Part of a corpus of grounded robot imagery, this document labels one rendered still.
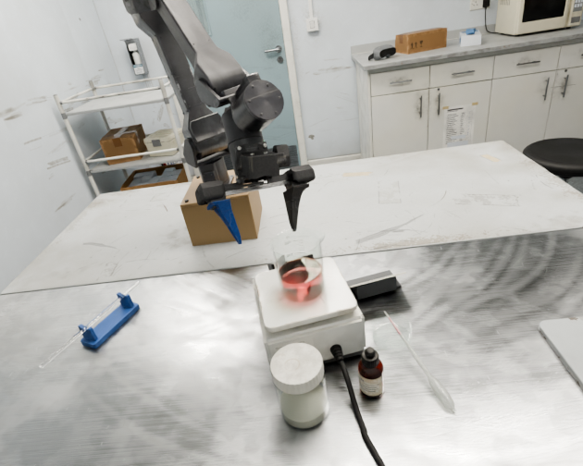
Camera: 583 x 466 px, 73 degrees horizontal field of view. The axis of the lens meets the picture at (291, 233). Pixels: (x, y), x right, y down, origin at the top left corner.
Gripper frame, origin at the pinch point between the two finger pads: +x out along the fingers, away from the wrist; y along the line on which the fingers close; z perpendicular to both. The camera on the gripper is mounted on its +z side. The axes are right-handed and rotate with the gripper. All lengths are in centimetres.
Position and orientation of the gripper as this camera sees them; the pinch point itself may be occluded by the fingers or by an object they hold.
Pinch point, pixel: (263, 216)
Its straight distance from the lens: 62.9
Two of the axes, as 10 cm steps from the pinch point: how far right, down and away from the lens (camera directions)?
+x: 2.3, 9.7, 0.1
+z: 3.1, -0.7, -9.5
